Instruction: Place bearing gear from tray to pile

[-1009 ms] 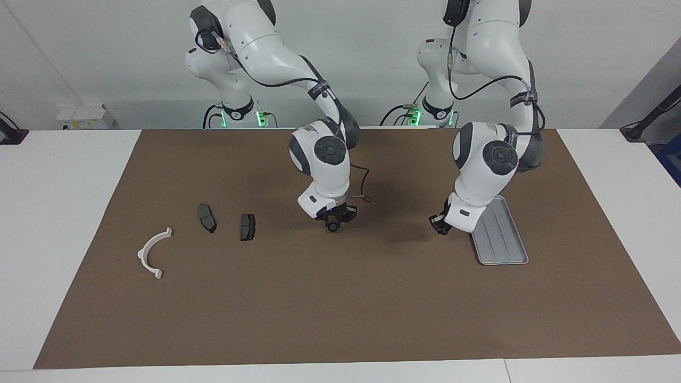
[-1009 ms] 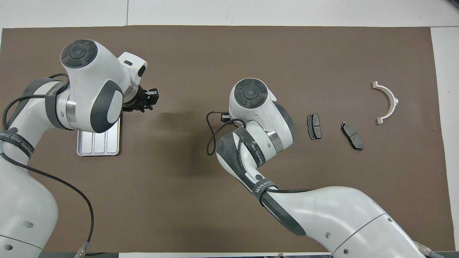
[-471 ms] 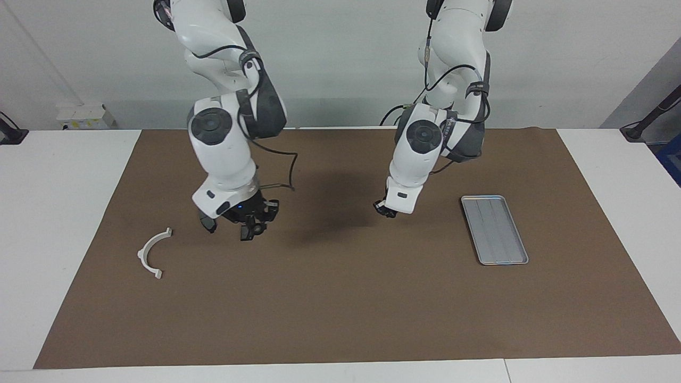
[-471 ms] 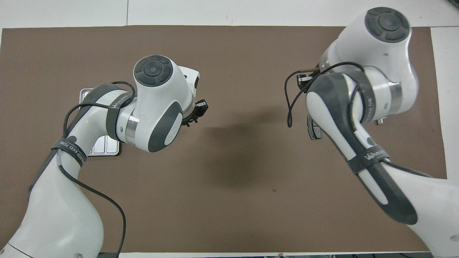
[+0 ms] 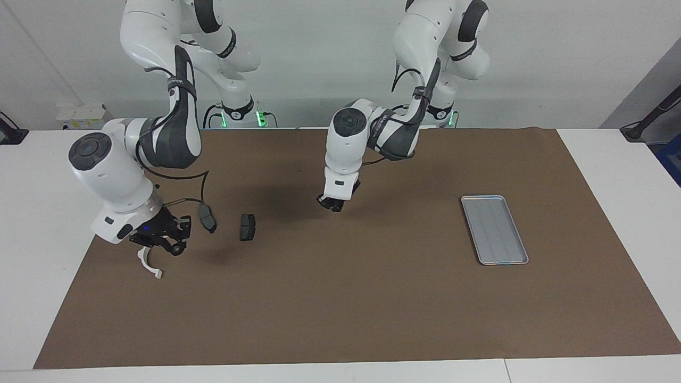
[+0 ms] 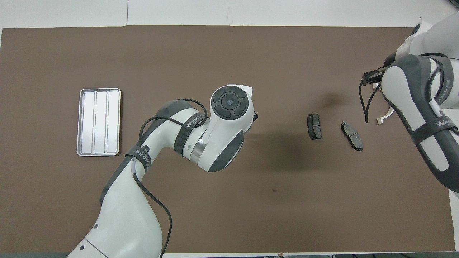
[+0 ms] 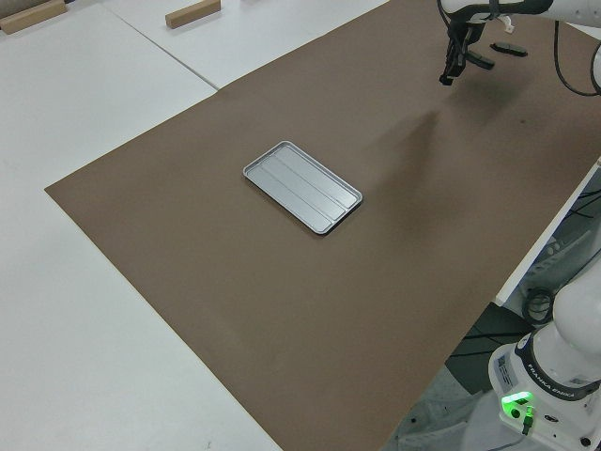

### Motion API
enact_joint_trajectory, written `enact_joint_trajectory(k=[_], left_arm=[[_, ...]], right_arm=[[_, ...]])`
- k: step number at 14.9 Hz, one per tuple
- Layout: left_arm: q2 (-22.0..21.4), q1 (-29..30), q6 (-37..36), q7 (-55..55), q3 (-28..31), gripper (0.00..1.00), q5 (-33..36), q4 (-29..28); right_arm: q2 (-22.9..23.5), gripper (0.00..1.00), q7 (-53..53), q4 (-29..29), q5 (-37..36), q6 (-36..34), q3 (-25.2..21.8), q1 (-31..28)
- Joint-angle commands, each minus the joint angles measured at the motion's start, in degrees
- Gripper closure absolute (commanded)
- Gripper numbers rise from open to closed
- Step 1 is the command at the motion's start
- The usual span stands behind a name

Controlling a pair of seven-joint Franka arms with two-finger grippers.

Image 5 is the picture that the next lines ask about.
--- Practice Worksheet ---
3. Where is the silver metal tray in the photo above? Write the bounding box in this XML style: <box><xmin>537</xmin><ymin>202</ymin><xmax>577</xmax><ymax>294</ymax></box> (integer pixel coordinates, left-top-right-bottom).
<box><xmin>460</xmin><ymin>195</ymin><xmax>529</xmax><ymax>266</ymax></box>

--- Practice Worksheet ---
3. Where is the white semicircular plastic bracket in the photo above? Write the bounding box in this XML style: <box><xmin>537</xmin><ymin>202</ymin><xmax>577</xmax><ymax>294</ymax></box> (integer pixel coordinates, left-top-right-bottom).
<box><xmin>137</xmin><ymin>246</ymin><xmax>163</xmax><ymax>280</ymax></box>

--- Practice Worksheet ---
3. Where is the blue crate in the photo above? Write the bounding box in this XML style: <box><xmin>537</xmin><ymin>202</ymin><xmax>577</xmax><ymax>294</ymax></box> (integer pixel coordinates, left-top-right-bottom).
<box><xmin>655</xmin><ymin>136</ymin><xmax>681</xmax><ymax>187</ymax></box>

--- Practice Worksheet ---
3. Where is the black angled stand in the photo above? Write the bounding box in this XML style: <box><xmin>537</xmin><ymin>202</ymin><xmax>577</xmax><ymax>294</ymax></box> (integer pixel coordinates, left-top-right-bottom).
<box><xmin>620</xmin><ymin>85</ymin><xmax>681</xmax><ymax>143</ymax></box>

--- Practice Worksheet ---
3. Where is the white box with yellow label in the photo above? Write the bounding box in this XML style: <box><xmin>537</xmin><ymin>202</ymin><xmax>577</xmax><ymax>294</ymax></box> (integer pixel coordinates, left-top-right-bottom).
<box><xmin>56</xmin><ymin>104</ymin><xmax>115</xmax><ymax>131</ymax></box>

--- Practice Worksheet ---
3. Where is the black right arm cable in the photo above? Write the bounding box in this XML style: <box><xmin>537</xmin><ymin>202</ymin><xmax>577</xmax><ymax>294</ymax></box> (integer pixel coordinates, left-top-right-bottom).
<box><xmin>136</xmin><ymin>66</ymin><xmax>211</xmax><ymax>211</ymax></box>

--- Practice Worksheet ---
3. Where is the black right base cable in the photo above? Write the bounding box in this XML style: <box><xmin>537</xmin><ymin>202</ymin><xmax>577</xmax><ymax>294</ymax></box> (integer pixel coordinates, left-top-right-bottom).
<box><xmin>202</xmin><ymin>104</ymin><xmax>224</xmax><ymax>129</ymax></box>

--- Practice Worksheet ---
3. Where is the black table clamp mount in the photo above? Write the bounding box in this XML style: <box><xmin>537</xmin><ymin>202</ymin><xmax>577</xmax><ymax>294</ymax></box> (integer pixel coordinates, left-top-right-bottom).
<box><xmin>0</xmin><ymin>111</ymin><xmax>28</xmax><ymax>145</ymax></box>

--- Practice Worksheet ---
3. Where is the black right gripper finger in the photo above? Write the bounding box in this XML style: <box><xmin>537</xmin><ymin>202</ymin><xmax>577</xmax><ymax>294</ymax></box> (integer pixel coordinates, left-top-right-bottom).
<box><xmin>173</xmin><ymin>215</ymin><xmax>192</xmax><ymax>243</ymax></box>
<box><xmin>129</xmin><ymin>239</ymin><xmax>172</xmax><ymax>253</ymax></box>

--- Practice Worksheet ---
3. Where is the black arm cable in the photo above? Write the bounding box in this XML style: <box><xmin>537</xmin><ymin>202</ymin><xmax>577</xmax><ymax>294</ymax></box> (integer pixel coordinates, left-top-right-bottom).
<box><xmin>136</xmin><ymin>66</ymin><xmax>211</xmax><ymax>211</ymax></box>
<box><xmin>364</xmin><ymin>61</ymin><xmax>427</xmax><ymax>165</ymax></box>

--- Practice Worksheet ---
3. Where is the long curved grey brake pad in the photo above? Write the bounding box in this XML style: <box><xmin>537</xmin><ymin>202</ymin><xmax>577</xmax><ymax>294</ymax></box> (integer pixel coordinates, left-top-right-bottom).
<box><xmin>197</xmin><ymin>203</ymin><xmax>218</xmax><ymax>234</ymax></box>

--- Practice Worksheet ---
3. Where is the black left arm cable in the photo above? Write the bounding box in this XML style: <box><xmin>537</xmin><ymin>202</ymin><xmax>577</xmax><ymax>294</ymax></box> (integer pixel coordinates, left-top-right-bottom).
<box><xmin>364</xmin><ymin>61</ymin><xmax>427</xmax><ymax>165</ymax></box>

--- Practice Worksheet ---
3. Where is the brown table mat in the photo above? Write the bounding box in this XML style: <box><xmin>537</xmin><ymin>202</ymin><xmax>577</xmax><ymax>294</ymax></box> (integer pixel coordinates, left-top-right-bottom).
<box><xmin>33</xmin><ymin>128</ymin><xmax>681</xmax><ymax>370</ymax></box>

